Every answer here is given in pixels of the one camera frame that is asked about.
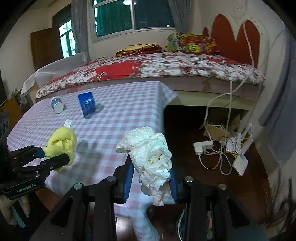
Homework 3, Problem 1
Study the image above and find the yellow cloth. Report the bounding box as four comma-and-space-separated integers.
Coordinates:
42, 126, 77, 167

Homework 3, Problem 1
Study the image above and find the white tissue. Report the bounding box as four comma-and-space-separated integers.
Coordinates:
116, 126, 173, 206

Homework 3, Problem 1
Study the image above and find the black trash bucket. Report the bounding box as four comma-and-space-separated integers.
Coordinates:
177, 205, 213, 240

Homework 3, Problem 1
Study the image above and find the person's left hand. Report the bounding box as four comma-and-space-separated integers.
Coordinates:
1, 195, 30, 227

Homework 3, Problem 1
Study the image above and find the blue white paper cup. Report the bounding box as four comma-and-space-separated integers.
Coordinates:
51, 97, 64, 113

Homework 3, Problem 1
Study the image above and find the white power strip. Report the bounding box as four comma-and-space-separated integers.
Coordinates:
193, 141, 213, 155

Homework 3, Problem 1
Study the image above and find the cardboard box under bed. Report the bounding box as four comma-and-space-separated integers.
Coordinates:
203, 114, 241, 141

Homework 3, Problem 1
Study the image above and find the white sheet covered furniture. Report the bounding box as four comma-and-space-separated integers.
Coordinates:
21, 53, 87, 97

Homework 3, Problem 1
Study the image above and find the pink checkered tablecloth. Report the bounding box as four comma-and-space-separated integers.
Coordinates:
6, 80, 179, 241

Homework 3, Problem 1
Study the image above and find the brown wooden door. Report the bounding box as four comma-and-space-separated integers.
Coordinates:
30, 28, 63, 71

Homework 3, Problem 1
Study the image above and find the bed with floral cover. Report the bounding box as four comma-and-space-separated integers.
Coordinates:
35, 52, 265, 101

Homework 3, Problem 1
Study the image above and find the yellow red folded blanket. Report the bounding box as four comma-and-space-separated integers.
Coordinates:
115, 43, 163, 57

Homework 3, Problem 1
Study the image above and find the grey left curtain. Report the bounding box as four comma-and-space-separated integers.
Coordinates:
71, 0, 90, 63

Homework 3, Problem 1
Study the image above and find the grey curtain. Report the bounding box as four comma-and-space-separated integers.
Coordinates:
71, 0, 90, 63
168, 0, 194, 33

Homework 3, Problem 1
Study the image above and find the window with green glass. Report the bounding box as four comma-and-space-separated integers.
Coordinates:
89, 0, 175, 42

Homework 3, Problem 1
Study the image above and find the colourful folded blanket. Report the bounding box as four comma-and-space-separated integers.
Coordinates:
165, 33, 219, 55

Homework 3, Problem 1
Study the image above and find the red heart headboard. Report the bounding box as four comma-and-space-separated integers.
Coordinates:
203, 12, 269, 71

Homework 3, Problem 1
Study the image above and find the grey middle curtain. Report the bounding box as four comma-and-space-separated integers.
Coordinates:
168, 0, 194, 33

